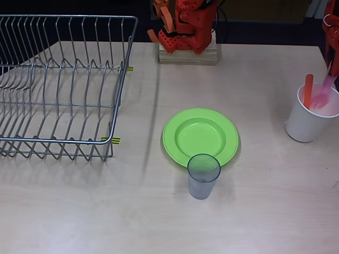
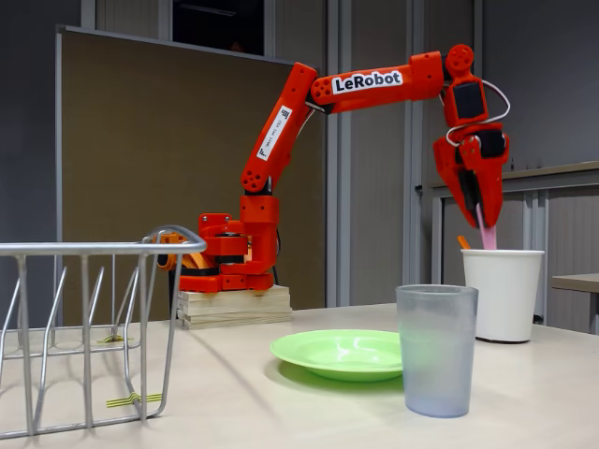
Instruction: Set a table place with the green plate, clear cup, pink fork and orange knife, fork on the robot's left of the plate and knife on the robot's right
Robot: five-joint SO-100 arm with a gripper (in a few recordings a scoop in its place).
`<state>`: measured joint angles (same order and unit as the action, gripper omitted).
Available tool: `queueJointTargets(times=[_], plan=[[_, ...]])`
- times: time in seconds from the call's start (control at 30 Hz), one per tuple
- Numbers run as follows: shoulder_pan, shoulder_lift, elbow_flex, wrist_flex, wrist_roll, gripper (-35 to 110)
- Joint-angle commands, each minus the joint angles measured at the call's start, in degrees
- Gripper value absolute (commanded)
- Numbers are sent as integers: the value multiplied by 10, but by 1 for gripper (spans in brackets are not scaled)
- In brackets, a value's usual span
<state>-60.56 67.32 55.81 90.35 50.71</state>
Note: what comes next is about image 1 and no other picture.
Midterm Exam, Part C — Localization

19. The green plastic plate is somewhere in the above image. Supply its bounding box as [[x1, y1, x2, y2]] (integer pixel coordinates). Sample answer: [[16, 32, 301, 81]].
[[162, 107, 240, 169]]

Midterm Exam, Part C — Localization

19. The white paper cup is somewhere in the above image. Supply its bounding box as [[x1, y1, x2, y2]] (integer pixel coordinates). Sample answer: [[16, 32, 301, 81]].
[[285, 82, 339, 143]]

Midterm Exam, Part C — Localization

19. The stacked wooden base block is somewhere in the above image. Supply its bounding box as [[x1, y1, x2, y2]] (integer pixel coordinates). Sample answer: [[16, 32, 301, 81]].
[[158, 31, 222, 66]]

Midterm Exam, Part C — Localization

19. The black power cable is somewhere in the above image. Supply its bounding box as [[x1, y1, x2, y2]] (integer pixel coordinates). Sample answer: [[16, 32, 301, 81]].
[[211, 5, 229, 44]]

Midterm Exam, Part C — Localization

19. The orange plastic utensil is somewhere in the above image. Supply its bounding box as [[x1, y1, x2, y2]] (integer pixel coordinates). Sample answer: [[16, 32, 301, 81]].
[[304, 74, 315, 111]]

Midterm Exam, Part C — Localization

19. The light orange clamp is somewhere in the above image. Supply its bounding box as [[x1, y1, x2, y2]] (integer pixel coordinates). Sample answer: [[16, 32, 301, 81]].
[[147, 0, 177, 43]]

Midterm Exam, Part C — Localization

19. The clear grey plastic cup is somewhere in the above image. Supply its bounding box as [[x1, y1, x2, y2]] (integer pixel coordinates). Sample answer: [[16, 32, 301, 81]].
[[186, 153, 221, 201]]

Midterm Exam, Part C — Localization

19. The metal wire dish rack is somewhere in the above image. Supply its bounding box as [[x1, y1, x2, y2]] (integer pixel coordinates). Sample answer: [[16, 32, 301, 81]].
[[0, 15, 139, 162]]

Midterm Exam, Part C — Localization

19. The long yellow black tape marker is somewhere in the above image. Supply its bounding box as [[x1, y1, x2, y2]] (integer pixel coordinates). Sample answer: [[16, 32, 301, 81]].
[[100, 137, 122, 145]]

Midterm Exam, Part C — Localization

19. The pink plastic fork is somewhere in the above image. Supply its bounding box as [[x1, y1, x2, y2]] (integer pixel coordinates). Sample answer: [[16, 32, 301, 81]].
[[309, 66, 338, 109]]

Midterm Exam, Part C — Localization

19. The brown partition board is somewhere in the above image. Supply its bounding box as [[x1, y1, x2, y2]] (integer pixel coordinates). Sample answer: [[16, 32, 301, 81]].
[[219, 0, 311, 24]]

